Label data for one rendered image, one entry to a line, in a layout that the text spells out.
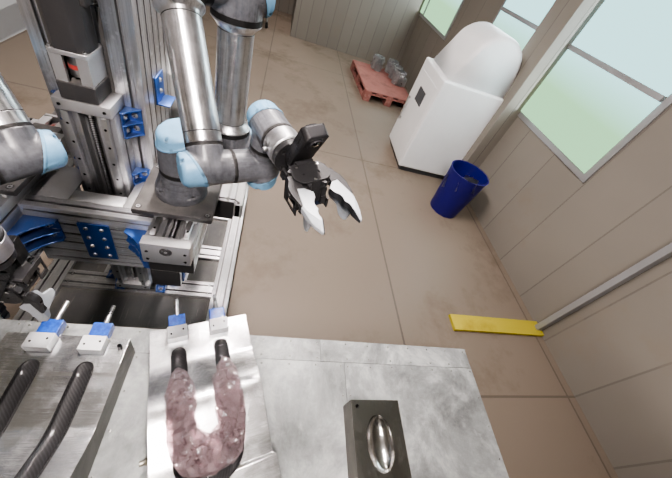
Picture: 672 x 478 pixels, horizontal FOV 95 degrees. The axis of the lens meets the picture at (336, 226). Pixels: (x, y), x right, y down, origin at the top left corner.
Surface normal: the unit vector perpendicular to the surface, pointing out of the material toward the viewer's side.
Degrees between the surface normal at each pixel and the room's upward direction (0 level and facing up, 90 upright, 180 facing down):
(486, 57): 90
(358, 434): 0
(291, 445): 0
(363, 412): 0
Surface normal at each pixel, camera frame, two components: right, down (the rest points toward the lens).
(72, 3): 0.72, 0.62
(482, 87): 0.06, 0.73
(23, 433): 0.28, -0.80
